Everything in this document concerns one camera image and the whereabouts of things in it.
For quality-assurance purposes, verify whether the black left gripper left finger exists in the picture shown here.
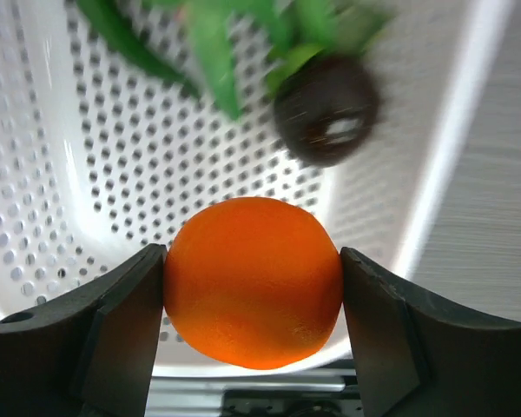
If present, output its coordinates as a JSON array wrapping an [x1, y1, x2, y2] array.
[[0, 244, 166, 416]]

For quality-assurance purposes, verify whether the dark brown mangosteen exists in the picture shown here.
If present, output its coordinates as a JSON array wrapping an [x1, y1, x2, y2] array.
[[274, 54, 381, 167]]

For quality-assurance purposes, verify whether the pink dragon fruit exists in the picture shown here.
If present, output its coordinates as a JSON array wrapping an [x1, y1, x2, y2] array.
[[76, 1, 392, 120]]

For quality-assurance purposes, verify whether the white perforated plastic basket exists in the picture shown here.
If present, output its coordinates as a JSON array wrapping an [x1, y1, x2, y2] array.
[[0, 0, 516, 378]]

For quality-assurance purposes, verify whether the orange tangerine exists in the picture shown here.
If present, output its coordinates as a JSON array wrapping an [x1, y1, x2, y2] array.
[[163, 197, 343, 370]]

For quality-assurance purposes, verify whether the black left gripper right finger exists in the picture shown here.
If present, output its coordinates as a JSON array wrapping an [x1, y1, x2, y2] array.
[[340, 248, 521, 416]]

